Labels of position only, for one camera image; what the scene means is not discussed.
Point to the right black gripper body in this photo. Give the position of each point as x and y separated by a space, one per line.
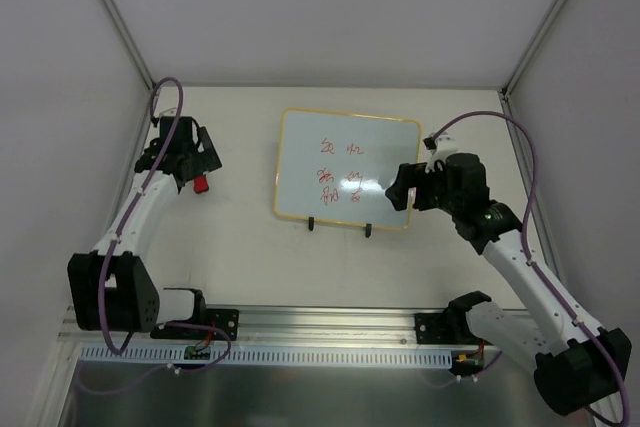
420 187

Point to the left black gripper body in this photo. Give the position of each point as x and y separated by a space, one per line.
206 153

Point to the red whiteboard eraser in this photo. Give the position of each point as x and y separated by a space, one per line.
200 184

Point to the yellow framed whiteboard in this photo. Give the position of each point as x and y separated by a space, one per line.
334 167

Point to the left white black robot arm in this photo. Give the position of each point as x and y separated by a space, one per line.
111 287

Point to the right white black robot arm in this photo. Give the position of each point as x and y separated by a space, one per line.
573 359

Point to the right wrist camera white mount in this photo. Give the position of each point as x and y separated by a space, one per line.
440 147

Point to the right aluminium frame post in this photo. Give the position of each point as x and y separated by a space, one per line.
542 30

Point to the aluminium frame post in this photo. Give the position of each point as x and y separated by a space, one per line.
542 30
117 21

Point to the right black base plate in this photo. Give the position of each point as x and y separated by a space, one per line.
443 328

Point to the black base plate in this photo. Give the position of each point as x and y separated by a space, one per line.
194 328
443 328

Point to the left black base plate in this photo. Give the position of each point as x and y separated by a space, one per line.
194 328

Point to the aluminium mounting rail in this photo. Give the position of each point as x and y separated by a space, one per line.
333 327

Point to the left aluminium frame post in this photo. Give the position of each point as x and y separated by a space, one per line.
117 21

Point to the white slotted cable duct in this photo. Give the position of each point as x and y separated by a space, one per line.
419 358

